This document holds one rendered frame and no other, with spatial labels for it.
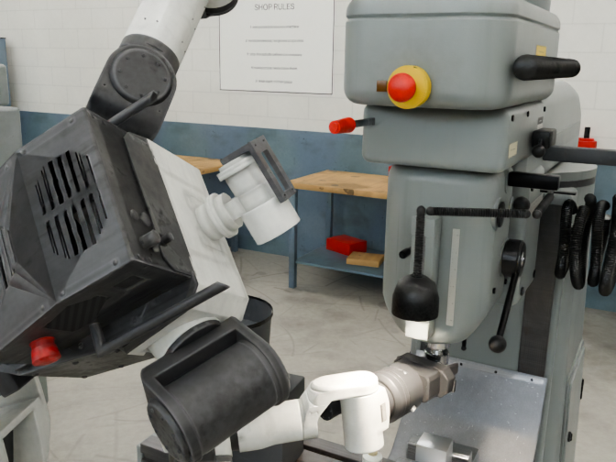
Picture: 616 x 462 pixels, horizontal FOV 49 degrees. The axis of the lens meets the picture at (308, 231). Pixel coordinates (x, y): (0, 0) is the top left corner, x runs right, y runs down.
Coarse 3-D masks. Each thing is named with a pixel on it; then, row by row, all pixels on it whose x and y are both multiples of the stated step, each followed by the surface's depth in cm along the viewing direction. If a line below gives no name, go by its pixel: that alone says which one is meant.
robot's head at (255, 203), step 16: (224, 176) 85; (240, 176) 85; (256, 176) 86; (240, 192) 86; (256, 192) 86; (272, 192) 86; (224, 208) 87; (240, 208) 87; (256, 208) 85; (272, 208) 85; (288, 208) 87; (224, 224) 87; (240, 224) 89; (256, 224) 86; (272, 224) 85; (288, 224) 86; (256, 240) 88
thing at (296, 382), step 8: (296, 376) 148; (296, 384) 144; (296, 392) 144; (288, 400) 140; (264, 448) 142; (272, 448) 141; (280, 448) 140; (288, 448) 143; (296, 448) 148; (240, 456) 145; (248, 456) 144; (256, 456) 143; (264, 456) 142; (272, 456) 141; (280, 456) 141; (288, 456) 144; (296, 456) 148
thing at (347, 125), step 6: (336, 120) 98; (342, 120) 99; (348, 120) 101; (354, 120) 102; (360, 120) 106; (366, 120) 107; (372, 120) 109; (330, 126) 98; (336, 126) 98; (342, 126) 99; (348, 126) 100; (354, 126) 102; (336, 132) 98; (342, 132) 100; (348, 132) 102
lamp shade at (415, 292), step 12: (408, 276) 103; (420, 276) 102; (396, 288) 103; (408, 288) 101; (420, 288) 100; (432, 288) 101; (396, 300) 102; (408, 300) 100; (420, 300) 100; (432, 300) 101; (396, 312) 102; (408, 312) 101; (420, 312) 100; (432, 312) 101
